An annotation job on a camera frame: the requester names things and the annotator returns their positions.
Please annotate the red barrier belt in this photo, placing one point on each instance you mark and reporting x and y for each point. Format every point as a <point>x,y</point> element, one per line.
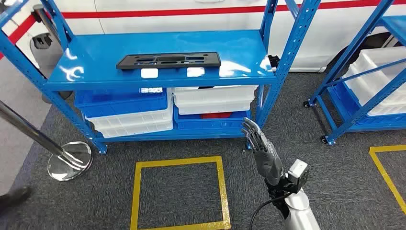
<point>19,33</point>

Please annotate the blue plastic bin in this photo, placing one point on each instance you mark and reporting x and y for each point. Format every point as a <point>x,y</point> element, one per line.
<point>342,104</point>
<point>120,104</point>
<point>190,122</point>

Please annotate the white plastic bin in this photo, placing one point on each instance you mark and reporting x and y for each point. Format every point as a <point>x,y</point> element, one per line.
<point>133,125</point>
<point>374,57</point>
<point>212,98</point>

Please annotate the chrome stanchion post with base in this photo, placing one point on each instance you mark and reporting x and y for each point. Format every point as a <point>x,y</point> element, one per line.
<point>44,20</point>
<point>69,162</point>

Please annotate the yellow floor tape square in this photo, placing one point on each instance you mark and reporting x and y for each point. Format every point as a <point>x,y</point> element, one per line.
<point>390,148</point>
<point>177,161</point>

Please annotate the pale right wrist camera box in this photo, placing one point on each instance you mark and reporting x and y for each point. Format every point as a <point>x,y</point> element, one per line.
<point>297,168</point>

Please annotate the black plastic plate bracket part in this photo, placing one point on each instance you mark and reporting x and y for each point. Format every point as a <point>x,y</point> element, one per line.
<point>127,63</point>

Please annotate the white car with red stripe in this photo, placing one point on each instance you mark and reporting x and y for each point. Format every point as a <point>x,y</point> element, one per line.
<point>190,23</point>

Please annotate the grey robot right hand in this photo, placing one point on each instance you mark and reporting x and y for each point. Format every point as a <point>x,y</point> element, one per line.
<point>266,162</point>

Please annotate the blue metal shelf rack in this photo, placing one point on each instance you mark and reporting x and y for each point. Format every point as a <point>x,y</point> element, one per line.
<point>158,41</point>
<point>343,57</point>

